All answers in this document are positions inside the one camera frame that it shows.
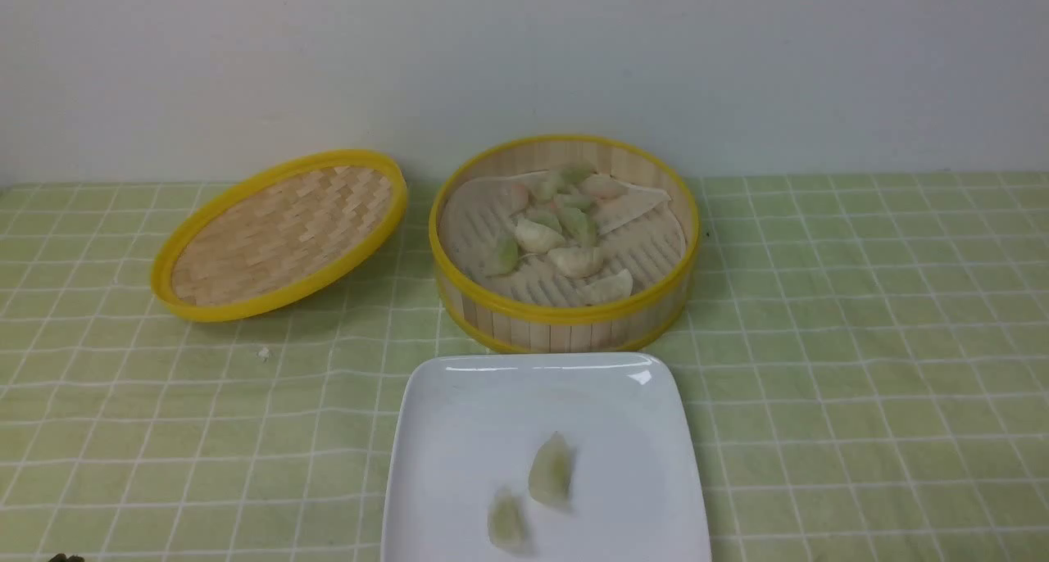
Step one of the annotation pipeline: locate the white dumpling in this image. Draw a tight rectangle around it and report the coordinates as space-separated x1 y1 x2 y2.
579 271 633 306
513 218 566 255

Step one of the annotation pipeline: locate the pale pink dumpling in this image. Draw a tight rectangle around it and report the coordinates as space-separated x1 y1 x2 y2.
545 246 606 279

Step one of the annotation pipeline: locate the white square plate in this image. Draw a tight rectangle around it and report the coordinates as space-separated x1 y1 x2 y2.
379 352 712 561

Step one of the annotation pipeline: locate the small green dumpling on plate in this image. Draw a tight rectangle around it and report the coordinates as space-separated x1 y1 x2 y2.
487 487 531 555

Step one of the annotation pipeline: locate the bamboo steamer basket yellow rim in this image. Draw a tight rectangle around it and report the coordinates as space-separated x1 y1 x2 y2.
429 135 701 353

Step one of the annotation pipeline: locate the pink dumpling back left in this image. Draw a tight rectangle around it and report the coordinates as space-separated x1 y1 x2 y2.
501 180 533 217

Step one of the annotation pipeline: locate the pink dumpling back right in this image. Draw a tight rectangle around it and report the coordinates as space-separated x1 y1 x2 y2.
578 173 629 200

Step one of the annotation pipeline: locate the white steamer liner paper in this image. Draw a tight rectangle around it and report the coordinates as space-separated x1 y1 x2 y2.
438 170 687 285

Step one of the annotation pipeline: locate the bamboo steamer lid yellow rim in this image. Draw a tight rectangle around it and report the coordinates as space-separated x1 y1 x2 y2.
151 150 408 323

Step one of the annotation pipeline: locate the green checked tablecloth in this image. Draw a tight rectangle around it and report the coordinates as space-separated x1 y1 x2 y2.
1 174 1048 561

